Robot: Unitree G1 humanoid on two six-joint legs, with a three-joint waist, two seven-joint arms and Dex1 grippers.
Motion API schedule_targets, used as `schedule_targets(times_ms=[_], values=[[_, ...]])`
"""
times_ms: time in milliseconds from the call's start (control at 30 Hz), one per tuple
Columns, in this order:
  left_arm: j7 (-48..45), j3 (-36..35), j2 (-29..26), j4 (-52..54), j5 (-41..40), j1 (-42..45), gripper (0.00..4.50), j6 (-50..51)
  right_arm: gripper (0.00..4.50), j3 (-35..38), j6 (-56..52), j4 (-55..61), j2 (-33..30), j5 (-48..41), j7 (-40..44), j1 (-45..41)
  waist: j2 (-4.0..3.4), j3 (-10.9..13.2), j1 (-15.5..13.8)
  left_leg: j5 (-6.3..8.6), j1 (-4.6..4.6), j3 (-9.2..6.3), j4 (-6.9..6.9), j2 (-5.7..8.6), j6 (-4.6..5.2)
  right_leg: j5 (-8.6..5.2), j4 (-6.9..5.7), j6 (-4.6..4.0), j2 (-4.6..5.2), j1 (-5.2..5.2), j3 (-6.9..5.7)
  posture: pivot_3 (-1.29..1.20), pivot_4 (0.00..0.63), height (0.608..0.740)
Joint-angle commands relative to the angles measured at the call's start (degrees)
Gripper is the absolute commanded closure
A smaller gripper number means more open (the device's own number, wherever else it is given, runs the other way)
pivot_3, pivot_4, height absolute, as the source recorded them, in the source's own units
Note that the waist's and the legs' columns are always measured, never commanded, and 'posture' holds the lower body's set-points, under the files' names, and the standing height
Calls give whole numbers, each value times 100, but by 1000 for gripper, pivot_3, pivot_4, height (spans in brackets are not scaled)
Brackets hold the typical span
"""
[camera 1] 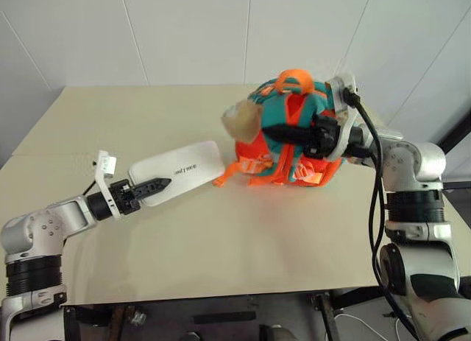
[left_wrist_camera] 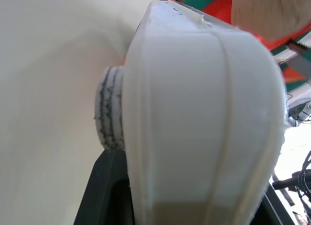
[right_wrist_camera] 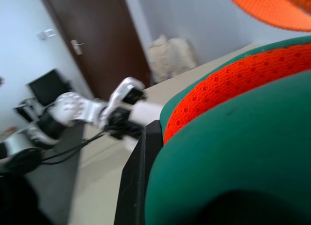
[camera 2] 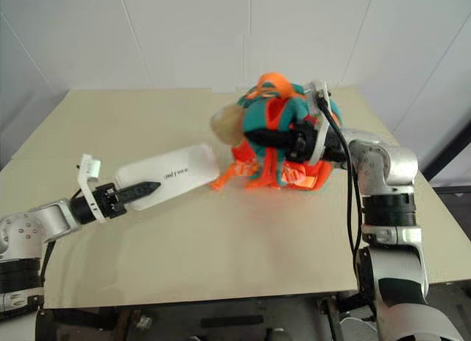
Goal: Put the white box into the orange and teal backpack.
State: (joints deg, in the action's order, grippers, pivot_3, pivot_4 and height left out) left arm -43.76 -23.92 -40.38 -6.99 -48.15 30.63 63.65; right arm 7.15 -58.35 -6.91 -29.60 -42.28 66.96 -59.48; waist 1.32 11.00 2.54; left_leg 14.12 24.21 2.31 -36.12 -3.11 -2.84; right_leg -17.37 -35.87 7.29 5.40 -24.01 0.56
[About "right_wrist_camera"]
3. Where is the black monitor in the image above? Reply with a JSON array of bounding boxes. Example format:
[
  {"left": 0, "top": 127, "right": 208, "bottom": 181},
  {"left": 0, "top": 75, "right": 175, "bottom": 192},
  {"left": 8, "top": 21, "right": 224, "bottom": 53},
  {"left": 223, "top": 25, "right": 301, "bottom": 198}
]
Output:
[{"left": 27, "top": 69, "right": 71, "bottom": 107}]

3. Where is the dark brown door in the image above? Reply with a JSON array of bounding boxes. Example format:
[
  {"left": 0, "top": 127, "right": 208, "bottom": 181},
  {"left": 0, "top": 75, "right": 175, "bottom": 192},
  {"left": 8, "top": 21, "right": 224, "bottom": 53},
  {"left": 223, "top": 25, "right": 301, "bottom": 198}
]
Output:
[{"left": 37, "top": 0, "right": 153, "bottom": 101}]

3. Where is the black monitor stand table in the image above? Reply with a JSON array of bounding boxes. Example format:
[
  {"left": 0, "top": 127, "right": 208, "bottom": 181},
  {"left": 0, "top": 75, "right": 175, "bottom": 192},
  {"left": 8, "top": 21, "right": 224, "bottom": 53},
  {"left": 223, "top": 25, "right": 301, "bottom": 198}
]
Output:
[{"left": 14, "top": 97, "right": 43, "bottom": 124}]

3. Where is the beige cloth bag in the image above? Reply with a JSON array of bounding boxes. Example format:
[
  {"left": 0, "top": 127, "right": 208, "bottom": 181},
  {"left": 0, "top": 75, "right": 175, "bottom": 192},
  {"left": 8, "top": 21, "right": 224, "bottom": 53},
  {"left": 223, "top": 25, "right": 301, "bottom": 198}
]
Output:
[{"left": 147, "top": 35, "right": 198, "bottom": 84}]

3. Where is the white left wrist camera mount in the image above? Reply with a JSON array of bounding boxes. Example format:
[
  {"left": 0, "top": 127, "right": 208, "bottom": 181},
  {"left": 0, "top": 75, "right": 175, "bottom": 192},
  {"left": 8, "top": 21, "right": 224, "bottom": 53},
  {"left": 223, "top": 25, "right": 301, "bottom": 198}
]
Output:
[{"left": 106, "top": 76, "right": 146, "bottom": 128}]

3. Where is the black robot torso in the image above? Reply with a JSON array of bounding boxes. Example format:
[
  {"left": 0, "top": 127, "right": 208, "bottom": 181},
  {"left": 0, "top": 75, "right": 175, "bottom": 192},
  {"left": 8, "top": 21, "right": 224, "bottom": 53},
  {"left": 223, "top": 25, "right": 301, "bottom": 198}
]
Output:
[{"left": 0, "top": 174, "right": 55, "bottom": 225}]

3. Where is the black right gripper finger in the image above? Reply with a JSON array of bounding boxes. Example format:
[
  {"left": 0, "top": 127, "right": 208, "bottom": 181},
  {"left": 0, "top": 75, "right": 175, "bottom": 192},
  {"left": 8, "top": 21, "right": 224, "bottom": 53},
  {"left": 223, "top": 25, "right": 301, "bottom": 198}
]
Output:
[{"left": 113, "top": 120, "right": 163, "bottom": 225}]

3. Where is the white box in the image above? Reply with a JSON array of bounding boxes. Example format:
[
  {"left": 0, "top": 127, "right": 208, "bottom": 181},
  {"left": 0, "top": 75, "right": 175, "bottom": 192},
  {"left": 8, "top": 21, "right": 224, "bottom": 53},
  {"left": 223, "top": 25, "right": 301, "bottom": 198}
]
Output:
[{"left": 125, "top": 101, "right": 163, "bottom": 151}]

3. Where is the silver door handle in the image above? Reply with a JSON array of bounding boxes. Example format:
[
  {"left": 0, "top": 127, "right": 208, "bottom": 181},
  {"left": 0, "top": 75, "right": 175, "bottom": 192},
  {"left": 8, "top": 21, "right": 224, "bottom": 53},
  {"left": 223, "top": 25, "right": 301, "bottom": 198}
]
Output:
[{"left": 70, "top": 39, "right": 85, "bottom": 55}]

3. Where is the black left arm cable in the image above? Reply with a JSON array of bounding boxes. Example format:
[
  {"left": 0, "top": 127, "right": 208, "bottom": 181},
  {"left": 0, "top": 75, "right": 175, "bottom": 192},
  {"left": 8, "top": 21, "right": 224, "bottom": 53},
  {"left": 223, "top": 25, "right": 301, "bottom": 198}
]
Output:
[{"left": 40, "top": 127, "right": 115, "bottom": 165}]

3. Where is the white light switch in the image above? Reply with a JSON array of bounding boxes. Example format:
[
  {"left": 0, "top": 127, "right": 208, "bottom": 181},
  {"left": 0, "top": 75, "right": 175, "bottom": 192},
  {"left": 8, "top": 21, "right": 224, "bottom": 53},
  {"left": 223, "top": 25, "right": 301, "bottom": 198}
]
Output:
[{"left": 37, "top": 28, "right": 57, "bottom": 40}]

